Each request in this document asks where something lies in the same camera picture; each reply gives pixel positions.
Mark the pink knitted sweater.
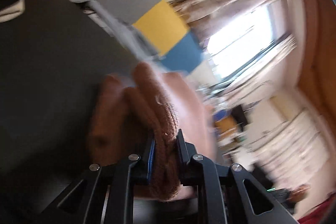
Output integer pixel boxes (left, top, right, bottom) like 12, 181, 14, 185
87, 62, 216, 201

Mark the wooden desk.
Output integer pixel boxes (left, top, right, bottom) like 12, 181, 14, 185
214, 115, 240, 140

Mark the blue round item on desk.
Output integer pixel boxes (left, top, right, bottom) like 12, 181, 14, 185
213, 109, 230, 122

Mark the window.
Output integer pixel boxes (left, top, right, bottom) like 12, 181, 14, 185
206, 0, 289, 80

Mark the patterned curtain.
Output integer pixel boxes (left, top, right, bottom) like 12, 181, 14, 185
171, 0, 278, 42

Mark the grey yellow blue chair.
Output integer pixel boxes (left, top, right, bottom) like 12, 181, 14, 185
70, 0, 205, 75

